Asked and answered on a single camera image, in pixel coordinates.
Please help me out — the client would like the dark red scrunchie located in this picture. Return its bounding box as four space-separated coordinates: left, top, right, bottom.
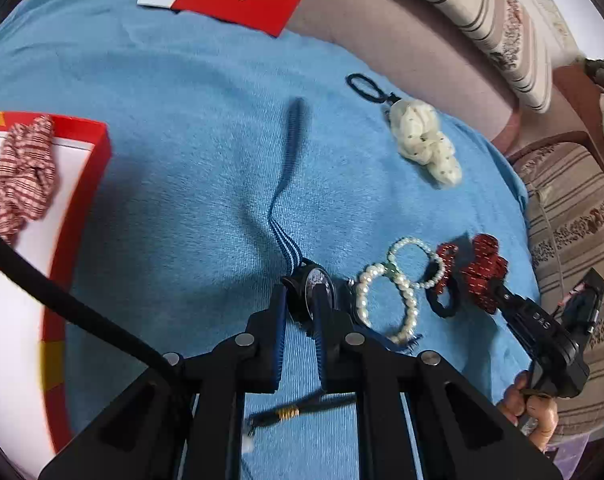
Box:
436 233 510 315

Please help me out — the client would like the black cable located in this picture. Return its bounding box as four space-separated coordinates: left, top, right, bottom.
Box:
0 220 180 378

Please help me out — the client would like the blue blanket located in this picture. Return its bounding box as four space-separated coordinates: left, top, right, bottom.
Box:
0 0 543 480

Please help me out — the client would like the red white striped scrunchie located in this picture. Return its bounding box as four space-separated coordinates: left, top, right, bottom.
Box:
0 115 59 268

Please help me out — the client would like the large pearl bracelet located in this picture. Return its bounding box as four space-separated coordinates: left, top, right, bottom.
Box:
355 262 419 345

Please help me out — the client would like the mauve sofa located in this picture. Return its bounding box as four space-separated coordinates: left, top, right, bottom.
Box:
287 0 604 161

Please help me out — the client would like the small pearl bracelet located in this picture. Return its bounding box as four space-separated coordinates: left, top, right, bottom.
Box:
387 238 446 290

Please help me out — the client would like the person's right hand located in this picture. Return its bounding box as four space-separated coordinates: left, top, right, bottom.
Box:
502 369 560 456

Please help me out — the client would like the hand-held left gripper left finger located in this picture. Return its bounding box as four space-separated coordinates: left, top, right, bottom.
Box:
38 284 289 480

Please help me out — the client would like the thick black hair tie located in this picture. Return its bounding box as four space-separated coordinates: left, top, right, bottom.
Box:
424 255 465 320

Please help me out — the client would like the black cord with gold wrap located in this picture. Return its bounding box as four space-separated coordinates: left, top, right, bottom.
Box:
247 394 357 436

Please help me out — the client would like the thin black hair tie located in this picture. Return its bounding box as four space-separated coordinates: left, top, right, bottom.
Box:
345 73 403 106

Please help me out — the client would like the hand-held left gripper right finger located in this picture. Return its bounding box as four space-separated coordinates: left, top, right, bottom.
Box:
313 284 563 480

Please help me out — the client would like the blue striped strap wristwatch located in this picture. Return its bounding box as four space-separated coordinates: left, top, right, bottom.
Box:
267 97 343 333

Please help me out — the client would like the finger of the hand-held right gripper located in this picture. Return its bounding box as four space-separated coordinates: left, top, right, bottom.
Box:
496 282 537 328
559 267 604 333

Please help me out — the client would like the red box with white lining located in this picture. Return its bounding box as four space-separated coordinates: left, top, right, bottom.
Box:
0 111 113 456

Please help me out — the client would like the cream dotted scrunchie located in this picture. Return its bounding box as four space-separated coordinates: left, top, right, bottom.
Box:
384 100 463 189

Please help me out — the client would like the brown striped patterned seat cushion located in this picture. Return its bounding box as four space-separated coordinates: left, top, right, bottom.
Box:
509 141 604 443

